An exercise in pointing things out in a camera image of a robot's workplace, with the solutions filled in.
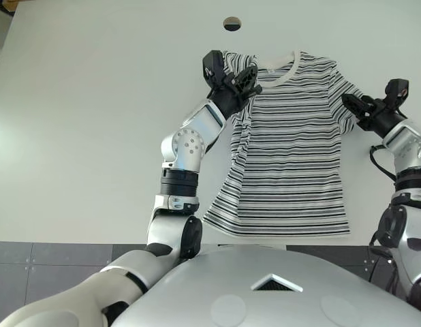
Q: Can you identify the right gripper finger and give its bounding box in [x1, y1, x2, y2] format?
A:
[341, 92, 374, 121]

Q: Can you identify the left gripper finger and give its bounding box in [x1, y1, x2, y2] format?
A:
[231, 64, 260, 93]

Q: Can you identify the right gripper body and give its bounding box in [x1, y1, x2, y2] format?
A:
[356, 97, 408, 139]

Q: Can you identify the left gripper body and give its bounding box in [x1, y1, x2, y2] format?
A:
[206, 80, 263, 119]

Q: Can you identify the striped T-shirt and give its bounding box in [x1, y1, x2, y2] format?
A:
[202, 50, 365, 238]

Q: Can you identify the robot body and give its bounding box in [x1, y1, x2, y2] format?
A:
[100, 243, 421, 327]

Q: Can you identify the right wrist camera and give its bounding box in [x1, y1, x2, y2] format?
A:
[384, 78, 410, 110]

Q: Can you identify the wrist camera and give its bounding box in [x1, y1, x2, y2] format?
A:
[200, 50, 229, 91]
[384, 78, 410, 110]

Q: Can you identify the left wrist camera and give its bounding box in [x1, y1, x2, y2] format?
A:
[200, 50, 229, 91]

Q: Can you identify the black cable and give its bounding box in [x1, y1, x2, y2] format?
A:
[368, 144, 399, 182]

